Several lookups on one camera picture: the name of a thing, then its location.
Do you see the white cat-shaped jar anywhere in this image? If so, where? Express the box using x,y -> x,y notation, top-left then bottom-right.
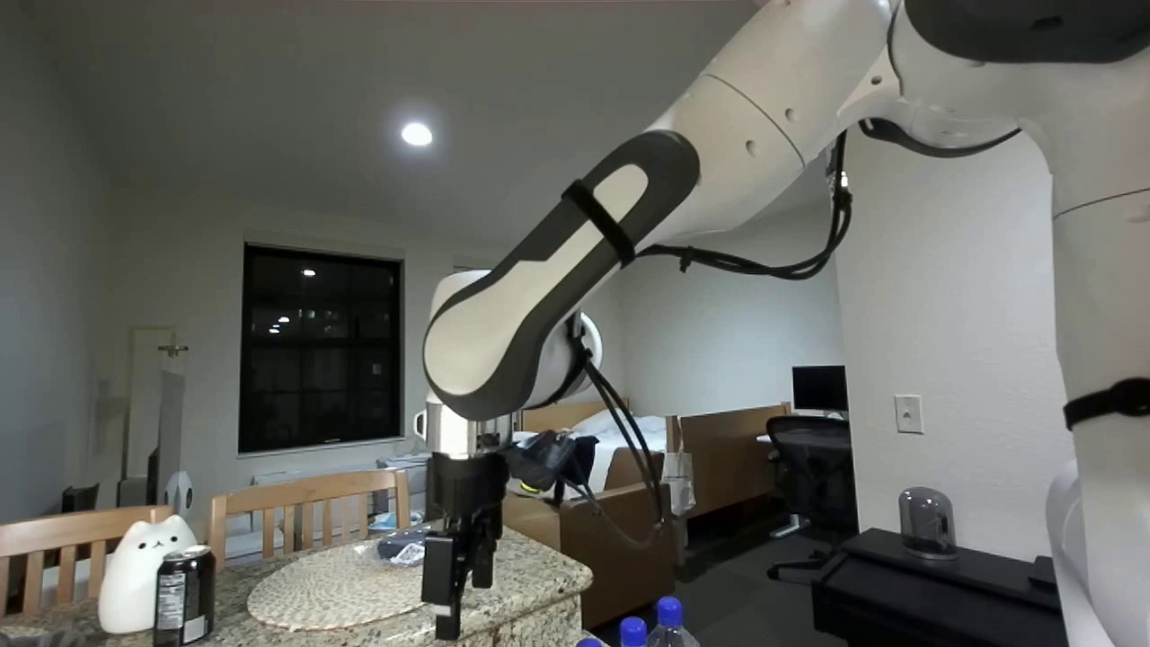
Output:
99,514 -> 203,639

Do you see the round ceiling light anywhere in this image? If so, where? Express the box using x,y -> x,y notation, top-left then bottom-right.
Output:
396,116 -> 438,153

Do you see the clear plastic bag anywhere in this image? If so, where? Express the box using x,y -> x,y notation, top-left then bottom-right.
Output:
373,524 -> 433,570

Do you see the dark window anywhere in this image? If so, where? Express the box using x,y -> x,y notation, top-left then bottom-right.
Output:
236,242 -> 408,455

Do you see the black equipment case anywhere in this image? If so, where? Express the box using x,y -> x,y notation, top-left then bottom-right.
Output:
810,524 -> 1073,647

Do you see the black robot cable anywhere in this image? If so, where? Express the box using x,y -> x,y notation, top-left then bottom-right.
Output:
565,116 -> 1026,531

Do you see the round woven placemat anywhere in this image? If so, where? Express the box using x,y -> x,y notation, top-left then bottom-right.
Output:
245,537 -> 483,636

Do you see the black office chair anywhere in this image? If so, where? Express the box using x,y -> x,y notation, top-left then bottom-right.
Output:
766,412 -> 864,543

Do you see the white wall outlet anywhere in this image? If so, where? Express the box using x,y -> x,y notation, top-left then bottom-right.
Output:
892,391 -> 926,439

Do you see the white bedding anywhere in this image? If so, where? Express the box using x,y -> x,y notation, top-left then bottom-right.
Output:
513,406 -> 681,497

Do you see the small dark box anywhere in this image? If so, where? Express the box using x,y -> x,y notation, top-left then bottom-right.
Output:
58,482 -> 103,519

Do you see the black strap band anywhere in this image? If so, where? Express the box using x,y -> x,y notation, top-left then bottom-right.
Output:
1062,374 -> 1150,430

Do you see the black computer monitor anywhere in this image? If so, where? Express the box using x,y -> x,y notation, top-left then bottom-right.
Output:
786,362 -> 852,416

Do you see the dark labelled can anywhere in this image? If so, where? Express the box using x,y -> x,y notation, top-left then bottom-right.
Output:
151,543 -> 220,647

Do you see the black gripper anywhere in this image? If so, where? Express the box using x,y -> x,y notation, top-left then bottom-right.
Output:
417,449 -> 510,642

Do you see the small white appliance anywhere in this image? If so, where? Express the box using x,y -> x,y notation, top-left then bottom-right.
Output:
162,466 -> 198,519

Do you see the wooden slatted chair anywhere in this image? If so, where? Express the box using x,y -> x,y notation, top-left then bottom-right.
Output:
0,503 -> 174,621
205,466 -> 414,574

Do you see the wooden desk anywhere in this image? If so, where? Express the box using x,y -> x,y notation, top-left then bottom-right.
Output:
681,403 -> 793,519

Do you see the clear glass dome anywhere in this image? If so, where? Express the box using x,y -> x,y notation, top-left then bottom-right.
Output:
896,485 -> 956,557

